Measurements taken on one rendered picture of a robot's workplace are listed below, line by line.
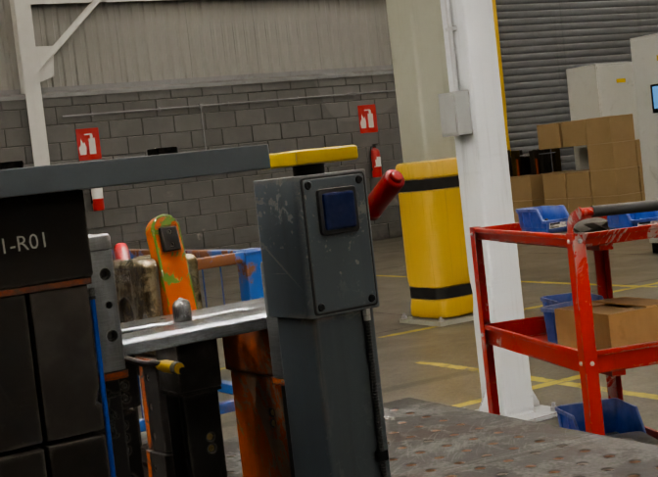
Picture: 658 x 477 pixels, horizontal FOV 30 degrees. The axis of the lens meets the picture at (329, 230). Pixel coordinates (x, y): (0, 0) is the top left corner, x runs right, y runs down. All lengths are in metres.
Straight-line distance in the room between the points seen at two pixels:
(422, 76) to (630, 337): 5.16
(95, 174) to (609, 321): 2.56
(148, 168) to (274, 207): 0.16
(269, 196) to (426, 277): 7.36
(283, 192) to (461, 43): 4.20
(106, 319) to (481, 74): 4.18
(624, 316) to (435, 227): 4.99
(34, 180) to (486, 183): 4.36
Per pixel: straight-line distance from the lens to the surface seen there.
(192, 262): 1.46
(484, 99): 5.13
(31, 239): 0.84
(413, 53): 8.31
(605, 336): 3.31
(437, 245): 8.24
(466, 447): 1.90
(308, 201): 0.95
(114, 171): 0.83
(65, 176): 0.82
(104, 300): 1.04
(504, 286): 5.17
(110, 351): 1.04
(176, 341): 1.20
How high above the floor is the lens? 1.15
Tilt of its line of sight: 3 degrees down
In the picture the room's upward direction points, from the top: 6 degrees counter-clockwise
